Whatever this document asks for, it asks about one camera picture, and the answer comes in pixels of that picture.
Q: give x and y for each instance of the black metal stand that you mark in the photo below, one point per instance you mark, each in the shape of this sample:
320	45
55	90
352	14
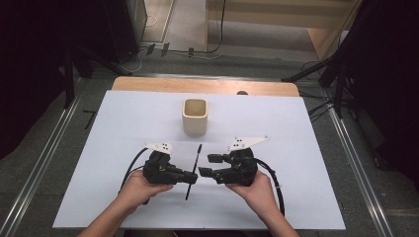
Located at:
69	75

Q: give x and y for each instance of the metal floor rail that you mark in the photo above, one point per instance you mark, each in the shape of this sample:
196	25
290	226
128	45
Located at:
42	164
359	171

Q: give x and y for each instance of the dark curtain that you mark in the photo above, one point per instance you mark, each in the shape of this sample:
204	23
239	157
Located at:
29	65
388	82

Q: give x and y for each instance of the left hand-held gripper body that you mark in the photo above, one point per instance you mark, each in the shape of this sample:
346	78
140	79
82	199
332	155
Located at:
158	168

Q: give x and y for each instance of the black cabinet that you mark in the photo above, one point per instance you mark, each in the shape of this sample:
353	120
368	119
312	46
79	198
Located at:
123	26

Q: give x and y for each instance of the light wooden furniture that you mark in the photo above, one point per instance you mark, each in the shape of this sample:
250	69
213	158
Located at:
283	15

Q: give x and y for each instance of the person's right hand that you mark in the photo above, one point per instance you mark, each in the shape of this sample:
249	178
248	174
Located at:
257	194

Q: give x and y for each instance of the black tripod stand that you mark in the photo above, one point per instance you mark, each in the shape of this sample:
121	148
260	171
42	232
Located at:
329	70

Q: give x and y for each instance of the black pen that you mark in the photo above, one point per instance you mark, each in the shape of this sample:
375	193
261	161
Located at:
198	156

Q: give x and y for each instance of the white table mat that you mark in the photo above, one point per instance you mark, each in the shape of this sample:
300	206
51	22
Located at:
99	148

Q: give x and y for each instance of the person's left hand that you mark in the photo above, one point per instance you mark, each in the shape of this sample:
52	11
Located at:
141	194

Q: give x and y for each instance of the cream square pen holder cup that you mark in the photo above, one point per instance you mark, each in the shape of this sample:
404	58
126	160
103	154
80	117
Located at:
195	123

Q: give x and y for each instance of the wooden table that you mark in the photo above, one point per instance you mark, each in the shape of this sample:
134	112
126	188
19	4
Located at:
184	84

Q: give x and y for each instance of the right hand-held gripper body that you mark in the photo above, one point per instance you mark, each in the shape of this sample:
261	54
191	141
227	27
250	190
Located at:
242	168

